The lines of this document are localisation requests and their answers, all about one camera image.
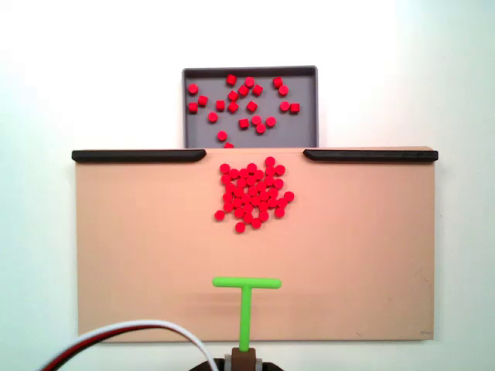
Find green T-shaped pusher tool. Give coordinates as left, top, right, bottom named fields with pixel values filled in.
left=211, top=276, right=282, bottom=371

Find beige flat board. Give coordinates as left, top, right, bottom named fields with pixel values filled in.
left=72, top=145, right=440, bottom=344

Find black edge rail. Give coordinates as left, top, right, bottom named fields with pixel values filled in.
left=303, top=148, right=439, bottom=162
left=71, top=149, right=207, bottom=163

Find white red black servo cable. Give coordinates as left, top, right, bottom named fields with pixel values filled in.
left=40, top=318, right=217, bottom=371

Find grey shallow tray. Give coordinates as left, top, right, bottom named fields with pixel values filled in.
left=181, top=65, right=319, bottom=149

